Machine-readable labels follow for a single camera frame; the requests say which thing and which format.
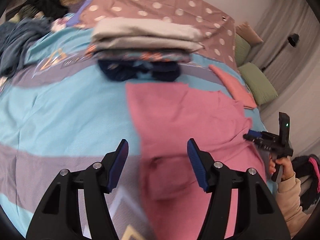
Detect floral folded garment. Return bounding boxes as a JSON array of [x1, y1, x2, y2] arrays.
[[85, 45, 191, 63]]

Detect cream right sleeve forearm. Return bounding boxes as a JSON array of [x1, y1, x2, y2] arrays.
[[276, 173, 311, 238]]

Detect grey curtain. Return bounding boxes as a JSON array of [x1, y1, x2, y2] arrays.
[[248, 0, 319, 156]]

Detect blue patterned duvet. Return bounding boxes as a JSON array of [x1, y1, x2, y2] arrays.
[[0, 27, 276, 240]]

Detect black floor lamp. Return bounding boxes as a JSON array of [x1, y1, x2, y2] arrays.
[[261, 33, 299, 73]]

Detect black clothes pile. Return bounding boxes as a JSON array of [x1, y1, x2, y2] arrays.
[[17, 0, 69, 20]]

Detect pink polka-dot sheet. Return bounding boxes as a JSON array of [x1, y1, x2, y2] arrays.
[[74, 0, 236, 69]]

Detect tan pillow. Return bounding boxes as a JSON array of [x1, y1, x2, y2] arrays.
[[236, 22, 263, 47]]

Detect navy star folded garment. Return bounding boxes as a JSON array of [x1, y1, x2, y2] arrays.
[[98, 60, 181, 82]]

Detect green pillow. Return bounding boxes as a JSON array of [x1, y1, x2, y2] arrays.
[[234, 34, 251, 67], [238, 62, 278, 106]]

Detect pink long-sleeve shirt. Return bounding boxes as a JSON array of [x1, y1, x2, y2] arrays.
[[125, 81, 273, 240]]

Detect teal blue blanket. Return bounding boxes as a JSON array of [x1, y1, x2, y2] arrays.
[[1, 17, 52, 78]]

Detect person's right hand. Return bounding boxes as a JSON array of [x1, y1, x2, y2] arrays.
[[269, 155, 295, 181]]

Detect salmon folded garment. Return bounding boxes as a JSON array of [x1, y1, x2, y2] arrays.
[[209, 64, 257, 109]]

